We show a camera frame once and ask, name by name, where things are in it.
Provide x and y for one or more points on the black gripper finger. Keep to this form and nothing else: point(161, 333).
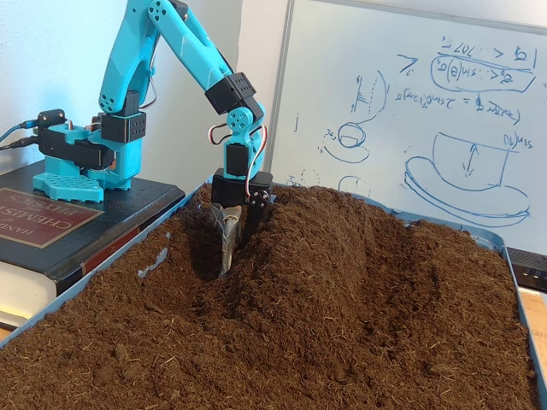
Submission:
point(257, 209)

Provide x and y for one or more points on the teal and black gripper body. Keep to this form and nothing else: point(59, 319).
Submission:
point(229, 188)

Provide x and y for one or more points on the grey metal shovel gripper finger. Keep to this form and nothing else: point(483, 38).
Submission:
point(228, 239)

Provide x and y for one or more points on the brown soil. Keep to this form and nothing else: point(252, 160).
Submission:
point(299, 341)

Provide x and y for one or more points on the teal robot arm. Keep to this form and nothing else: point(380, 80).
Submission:
point(124, 55)

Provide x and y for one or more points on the black chemistry physics handbook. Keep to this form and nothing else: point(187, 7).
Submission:
point(128, 205)

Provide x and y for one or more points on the whiteboard with blue drawings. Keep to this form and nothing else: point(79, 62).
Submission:
point(320, 64)

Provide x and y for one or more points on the blue plastic tray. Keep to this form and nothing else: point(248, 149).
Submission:
point(487, 239)

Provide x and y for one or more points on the black perforated basket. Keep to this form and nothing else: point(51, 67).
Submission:
point(530, 269)

